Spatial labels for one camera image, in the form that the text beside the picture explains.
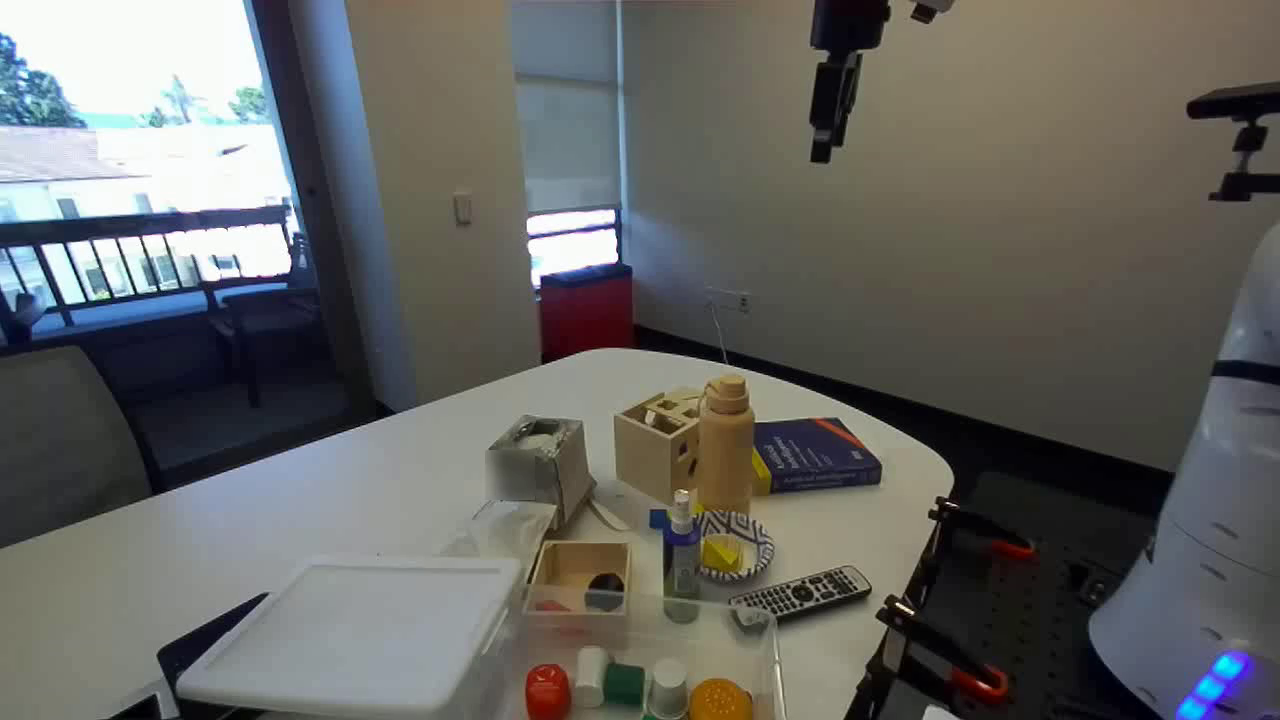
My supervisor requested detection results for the grey chair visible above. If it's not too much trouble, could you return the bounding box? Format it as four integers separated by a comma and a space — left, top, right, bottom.
0, 345, 151, 545

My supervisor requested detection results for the yellow block behind bottle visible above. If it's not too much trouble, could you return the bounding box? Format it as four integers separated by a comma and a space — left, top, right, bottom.
754, 446, 773, 496

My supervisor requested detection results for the orange handled clamp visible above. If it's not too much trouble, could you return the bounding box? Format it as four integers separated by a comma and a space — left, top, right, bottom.
876, 594, 1012, 704
929, 496, 1041, 565

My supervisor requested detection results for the wooden shape sorter box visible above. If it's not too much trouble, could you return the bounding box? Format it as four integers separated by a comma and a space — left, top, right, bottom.
612, 387, 701, 499

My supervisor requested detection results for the wall light switch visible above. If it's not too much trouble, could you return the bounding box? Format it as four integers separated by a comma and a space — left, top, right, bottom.
452, 191, 476, 229

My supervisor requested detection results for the grey remote control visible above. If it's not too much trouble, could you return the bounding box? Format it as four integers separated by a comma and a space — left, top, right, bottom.
731, 565, 872, 630

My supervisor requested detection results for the blue book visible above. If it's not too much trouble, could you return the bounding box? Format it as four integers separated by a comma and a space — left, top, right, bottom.
754, 416, 883, 496

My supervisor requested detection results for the tan plastic bottle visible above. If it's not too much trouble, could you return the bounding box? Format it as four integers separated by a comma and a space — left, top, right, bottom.
696, 371, 755, 512

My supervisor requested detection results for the clear plastic container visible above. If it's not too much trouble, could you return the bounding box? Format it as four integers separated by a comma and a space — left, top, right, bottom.
450, 499, 786, 720

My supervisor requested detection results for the yellow wedge block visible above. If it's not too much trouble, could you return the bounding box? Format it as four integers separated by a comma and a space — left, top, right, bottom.
701, 536, 745, 572

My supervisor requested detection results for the lower orange handled clamp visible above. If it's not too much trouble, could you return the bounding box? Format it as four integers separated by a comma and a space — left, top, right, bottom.
876, 594, 1012, 704

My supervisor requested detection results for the green cube block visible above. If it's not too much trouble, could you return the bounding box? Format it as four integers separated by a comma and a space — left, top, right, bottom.
605, 665, 649, 709

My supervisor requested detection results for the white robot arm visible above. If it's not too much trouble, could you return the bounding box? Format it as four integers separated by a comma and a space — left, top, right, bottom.
810, 0, 1280, 720

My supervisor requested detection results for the red round block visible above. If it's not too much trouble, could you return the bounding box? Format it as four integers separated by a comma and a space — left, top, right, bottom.
523, 665, 574, 720

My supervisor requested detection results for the black balcony railing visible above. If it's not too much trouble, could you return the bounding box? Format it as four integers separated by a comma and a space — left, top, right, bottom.
0, 203, 298, 320

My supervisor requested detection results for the small wooden tray box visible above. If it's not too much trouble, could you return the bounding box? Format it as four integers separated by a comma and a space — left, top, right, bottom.
528, 541, 632, 615

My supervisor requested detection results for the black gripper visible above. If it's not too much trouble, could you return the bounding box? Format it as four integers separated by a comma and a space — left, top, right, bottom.
810, 0, 892, 165

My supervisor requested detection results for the blue patterned paper plate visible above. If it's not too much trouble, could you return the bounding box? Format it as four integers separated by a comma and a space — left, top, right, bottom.
696, 512, 775, 584

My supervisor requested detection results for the white round block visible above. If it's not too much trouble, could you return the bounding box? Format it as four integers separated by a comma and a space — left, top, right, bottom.
649, 657, 688, 715

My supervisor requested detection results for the upper orange handled clamp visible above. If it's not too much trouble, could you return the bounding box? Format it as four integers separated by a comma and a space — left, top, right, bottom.
929, 496, 1041, 565

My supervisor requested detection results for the white cylinder block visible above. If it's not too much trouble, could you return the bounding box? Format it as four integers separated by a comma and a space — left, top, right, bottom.
574, 648, 612, 709

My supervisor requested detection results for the orange round block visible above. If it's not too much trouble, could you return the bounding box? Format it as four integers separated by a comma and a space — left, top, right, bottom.
688, 677, 755, 720

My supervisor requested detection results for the grey marbled cube box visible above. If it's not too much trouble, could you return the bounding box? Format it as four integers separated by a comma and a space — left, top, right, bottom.
489, 416, 596, 527

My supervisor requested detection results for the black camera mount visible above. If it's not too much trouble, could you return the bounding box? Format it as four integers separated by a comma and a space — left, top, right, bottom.
1184, 80, 1280, 200

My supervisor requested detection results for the white container lid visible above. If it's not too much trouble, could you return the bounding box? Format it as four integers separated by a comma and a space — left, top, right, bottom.
176, 555, 519, 720

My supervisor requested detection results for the red bin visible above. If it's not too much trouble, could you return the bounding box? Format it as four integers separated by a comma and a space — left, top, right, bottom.
540, 262, 637, 359

